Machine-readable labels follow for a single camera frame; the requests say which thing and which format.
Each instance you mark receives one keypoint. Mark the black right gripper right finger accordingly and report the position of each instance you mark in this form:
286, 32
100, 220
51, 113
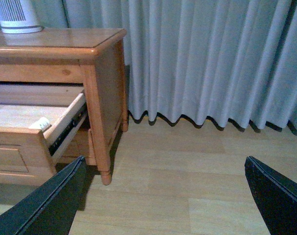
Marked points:
275, 196

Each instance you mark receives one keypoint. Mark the grey curtain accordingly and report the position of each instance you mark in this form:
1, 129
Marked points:
228, 60

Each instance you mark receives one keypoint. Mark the wooden drawer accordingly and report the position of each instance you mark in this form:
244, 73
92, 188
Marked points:
29, 156
81, 144

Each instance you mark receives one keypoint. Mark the white cylindrical air purifier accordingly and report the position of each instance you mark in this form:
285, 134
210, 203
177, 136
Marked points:
18, 17

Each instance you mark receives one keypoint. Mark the wooden nightstand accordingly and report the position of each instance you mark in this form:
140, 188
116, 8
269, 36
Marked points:
92, 58

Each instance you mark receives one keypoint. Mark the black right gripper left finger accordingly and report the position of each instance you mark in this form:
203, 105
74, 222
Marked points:
51, 208

